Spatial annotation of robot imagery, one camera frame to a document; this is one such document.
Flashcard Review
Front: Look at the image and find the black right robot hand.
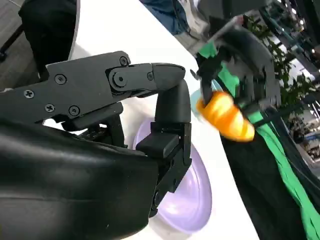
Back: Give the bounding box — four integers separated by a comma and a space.
0, 50, 193, 240

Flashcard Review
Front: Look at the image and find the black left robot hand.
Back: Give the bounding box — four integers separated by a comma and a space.
193, 28, 254, 107

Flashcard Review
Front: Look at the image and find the orange and white bread roll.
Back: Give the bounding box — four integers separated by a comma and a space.
195, 90, 256, 143

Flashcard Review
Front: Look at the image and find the light wooden desk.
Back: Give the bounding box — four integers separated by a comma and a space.
207, 15, 245, 43

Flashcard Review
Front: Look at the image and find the green leafy plant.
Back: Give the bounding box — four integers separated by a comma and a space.
243, 14, 316, 116

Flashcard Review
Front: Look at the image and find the pale green mug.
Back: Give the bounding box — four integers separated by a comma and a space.
189, 80, 223, 123

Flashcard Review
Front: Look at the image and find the person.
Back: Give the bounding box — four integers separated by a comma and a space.
142, 0, 191, 36

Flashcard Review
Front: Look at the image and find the lilac plate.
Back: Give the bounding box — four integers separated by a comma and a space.
132, 119, 213, 235

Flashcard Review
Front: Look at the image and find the green cloth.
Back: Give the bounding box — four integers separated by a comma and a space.
197, 41, 320, 240

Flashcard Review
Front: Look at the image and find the black cloth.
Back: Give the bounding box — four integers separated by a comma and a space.
219, 107, 320, 240

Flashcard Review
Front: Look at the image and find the black strap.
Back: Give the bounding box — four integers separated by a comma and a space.
252, 103, 308, 128

